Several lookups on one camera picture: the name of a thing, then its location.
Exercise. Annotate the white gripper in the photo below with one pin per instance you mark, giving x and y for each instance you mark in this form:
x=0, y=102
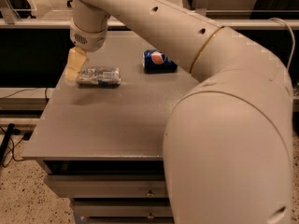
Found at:
x=88, y=39

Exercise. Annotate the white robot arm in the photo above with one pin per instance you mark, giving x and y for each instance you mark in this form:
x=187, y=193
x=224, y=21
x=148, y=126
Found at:
x=228, y=143

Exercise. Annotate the blue pepsi can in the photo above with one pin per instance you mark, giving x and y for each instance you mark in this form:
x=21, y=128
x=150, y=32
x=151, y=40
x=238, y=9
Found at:
x=155, y=61

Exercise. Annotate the metal railing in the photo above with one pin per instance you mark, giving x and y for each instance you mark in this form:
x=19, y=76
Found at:
x=238, y=14

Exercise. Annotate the grey drawer cabinet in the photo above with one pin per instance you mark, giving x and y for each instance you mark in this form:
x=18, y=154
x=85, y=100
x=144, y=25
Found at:
x=110, y=131

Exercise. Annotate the upper grey drawer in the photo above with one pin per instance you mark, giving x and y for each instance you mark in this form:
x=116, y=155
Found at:
x=107, y=186

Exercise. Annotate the grey drawer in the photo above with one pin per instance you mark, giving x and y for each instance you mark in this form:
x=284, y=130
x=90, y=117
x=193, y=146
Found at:
x=107, y=186
x=149, y=208

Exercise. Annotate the lower grey drawer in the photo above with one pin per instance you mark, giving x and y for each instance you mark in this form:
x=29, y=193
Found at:
x=149, y=208

